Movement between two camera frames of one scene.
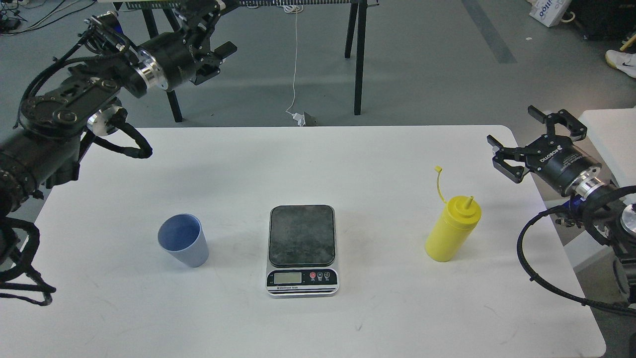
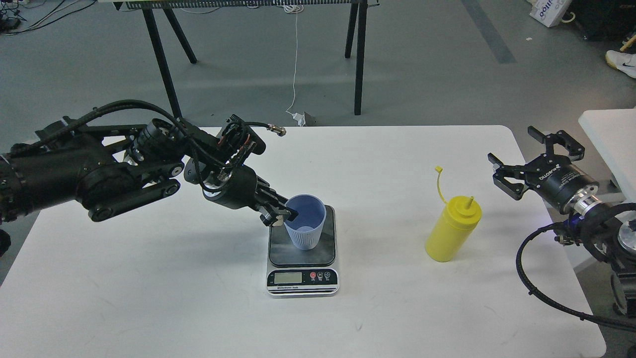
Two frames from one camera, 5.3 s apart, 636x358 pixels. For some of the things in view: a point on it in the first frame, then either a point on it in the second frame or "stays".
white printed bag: x=548 y=12 stays
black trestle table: x=160 y=6 stays
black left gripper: x=182 y=57 to x=237 y=190
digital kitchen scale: x=302 y=251 stays
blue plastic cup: x=183 y=236 to x=306 y=227
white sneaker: x=624 y=61 stays
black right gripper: x=556 y=159 to x=556 y=178
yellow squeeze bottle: x=458 y=220 stays
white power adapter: x=300 y=119 stays
